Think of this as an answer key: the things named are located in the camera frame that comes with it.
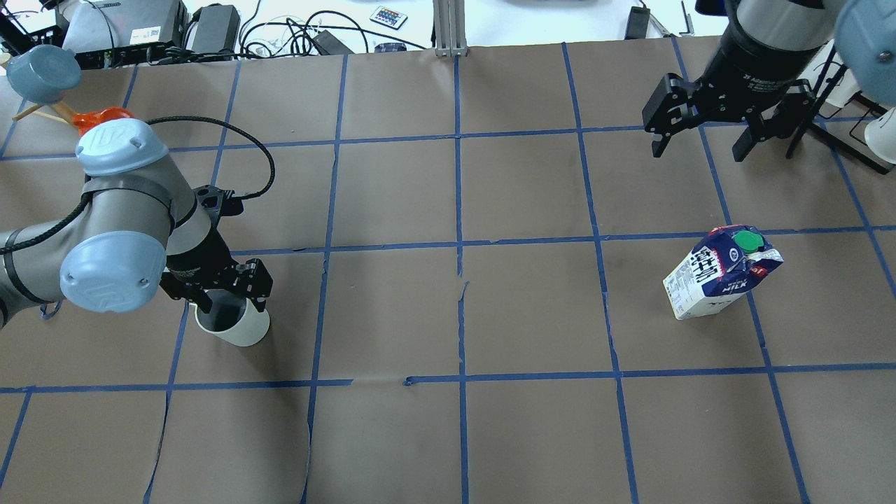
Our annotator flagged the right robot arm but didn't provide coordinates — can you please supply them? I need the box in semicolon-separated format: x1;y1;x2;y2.
641;1;895;162

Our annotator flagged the black braided cable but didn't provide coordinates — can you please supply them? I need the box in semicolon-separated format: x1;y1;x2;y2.
143;115;276;200

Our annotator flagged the aluminium frame post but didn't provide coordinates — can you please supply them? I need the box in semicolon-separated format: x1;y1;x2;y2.
433;0;468;57

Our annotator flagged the allen key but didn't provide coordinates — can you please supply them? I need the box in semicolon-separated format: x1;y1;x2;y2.
679;1;695;37

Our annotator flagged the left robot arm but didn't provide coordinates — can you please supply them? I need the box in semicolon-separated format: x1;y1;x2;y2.
1;118;273;335

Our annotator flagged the grey projector box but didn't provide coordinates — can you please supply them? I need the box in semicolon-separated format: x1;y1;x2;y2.
63;1;189;68

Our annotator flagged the white HOME mug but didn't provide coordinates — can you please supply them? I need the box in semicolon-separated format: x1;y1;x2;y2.
193;290;271;347

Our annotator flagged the white cup on rack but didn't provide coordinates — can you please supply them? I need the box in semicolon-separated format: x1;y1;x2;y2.
863;106;895;164
799;41;860;118

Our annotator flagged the small remote control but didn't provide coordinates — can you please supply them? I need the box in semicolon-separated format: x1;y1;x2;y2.
369;6;407;31

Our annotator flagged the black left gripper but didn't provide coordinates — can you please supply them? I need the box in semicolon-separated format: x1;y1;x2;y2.
160;185;273;314

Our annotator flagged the blue white milk carton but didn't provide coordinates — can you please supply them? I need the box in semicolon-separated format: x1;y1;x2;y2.
663;225;784;320

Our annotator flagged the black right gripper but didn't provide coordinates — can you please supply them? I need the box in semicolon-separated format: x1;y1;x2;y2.
641;24;823;162

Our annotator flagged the black power adapter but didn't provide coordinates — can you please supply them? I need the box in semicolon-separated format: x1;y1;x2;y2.
624;6;652;39

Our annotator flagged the orange cup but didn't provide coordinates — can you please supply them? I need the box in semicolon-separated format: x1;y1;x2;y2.
71;106;137;137

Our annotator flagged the blue-grey cup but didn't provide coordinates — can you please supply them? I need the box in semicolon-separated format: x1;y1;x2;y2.
6;45;83;105

